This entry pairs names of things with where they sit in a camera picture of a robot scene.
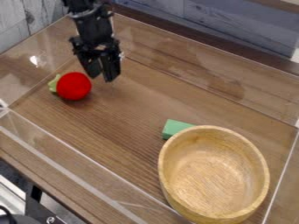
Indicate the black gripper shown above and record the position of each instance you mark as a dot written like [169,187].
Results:
[96,37]

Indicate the red plush strawberry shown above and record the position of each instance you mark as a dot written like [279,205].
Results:
[71,86]

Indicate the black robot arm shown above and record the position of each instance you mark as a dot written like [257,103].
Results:
[90,8]

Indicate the clear acrylic tray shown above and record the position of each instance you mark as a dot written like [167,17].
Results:
[90,151]

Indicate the green foam block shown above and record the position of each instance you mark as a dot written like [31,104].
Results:
[173,127]

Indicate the wooden bowl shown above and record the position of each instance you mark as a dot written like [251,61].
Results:
[214,175]

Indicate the black table frame bracket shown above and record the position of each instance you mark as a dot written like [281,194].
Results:
[35,209]

